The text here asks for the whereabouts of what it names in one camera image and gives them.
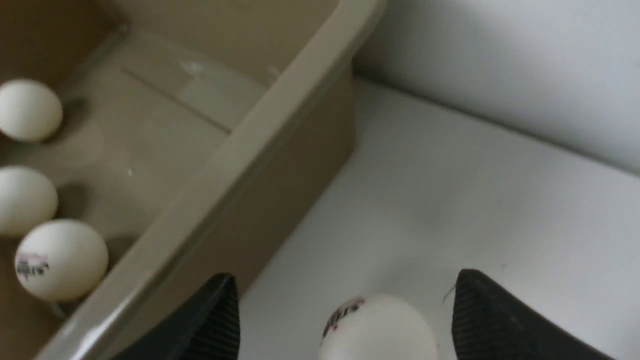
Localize white ball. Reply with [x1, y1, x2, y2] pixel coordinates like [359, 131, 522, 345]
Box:
[318, 293, 439, 360]
[14, 219, 109, 302]
[0, 79, 64, 142]
[0, 165, 59, 238]

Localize tan plastic storage bin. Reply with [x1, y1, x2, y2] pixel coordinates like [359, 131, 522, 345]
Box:
[1, 0, 387, 360]

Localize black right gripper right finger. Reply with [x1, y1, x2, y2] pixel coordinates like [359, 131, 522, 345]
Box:
[451, 268, 610, 360]

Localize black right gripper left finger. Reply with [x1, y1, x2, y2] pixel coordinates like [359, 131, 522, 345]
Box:
[113, 273, 241, 360]

